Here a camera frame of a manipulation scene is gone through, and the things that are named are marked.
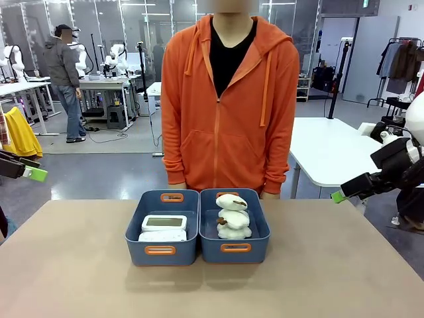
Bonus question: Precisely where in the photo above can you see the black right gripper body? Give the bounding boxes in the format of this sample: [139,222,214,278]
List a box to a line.
[370,136,415,174]

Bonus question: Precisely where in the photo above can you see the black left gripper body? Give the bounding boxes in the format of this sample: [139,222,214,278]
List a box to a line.
[0,149,27,180]

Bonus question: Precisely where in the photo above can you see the white plush toy brown spots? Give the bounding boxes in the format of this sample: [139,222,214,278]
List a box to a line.
[215,193,249,212]
[216,208,250,230]
[217,226,253,240]

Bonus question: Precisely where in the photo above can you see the white digital clock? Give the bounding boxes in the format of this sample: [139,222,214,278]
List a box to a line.
[141,214,189,233]
[137,229,188,242]

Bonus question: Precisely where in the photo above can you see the person's left forearm orange sleeve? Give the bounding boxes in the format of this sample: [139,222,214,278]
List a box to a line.
[263,109,299,195]

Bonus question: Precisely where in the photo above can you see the person's right forearm orange sleeve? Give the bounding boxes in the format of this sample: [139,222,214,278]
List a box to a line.
[161,109,188,186]

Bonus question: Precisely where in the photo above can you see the yellow garment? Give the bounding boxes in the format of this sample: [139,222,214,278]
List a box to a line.
[3,106,44,158]

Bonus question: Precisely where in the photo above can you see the plaid cloth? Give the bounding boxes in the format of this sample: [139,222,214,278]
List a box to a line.
[0,105,9,146]

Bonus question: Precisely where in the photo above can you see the black utility cart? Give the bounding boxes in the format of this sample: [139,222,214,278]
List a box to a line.
[380,96,413,129]

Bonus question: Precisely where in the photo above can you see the large white table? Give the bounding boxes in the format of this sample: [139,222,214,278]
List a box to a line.
[290,116,385,199]

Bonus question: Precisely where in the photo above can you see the white background desk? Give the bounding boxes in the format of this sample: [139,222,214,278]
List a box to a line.
[0,76,62,136]

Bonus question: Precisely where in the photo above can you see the black clothes rack with garments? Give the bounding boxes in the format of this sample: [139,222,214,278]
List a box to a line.
[366,36,424,109]

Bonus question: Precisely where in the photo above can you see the black tripod with white head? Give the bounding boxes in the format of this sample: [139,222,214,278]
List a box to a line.
[327,36,354,120]

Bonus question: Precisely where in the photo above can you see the man in gray jacket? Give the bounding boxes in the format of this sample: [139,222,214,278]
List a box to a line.
[42,23,88,144]

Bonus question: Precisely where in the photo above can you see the gray step stool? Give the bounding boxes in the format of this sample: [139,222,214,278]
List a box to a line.
[106,105,129,131]

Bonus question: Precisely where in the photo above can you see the black bag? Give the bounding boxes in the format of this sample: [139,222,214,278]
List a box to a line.
[312,65,337,94]

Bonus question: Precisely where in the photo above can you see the white background workbench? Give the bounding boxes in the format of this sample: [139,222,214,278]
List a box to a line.
[78,75,142,131]

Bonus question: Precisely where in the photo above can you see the white shoe rack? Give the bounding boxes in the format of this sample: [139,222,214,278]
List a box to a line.
[296,76,313,103]

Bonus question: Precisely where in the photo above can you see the person in orange hoodie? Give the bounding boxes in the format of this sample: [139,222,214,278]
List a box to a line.
[160,0,301,200]

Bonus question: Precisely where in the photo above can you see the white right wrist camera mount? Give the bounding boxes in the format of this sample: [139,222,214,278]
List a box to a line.
[357,121,389,142]

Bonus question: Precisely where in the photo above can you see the thin black camera tripod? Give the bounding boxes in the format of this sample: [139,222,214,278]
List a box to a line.
[136,40,149,117]

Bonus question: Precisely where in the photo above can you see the blue basket with orange handles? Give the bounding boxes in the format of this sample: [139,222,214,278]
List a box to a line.
[198,187,271,265]
[125,189,201,267]

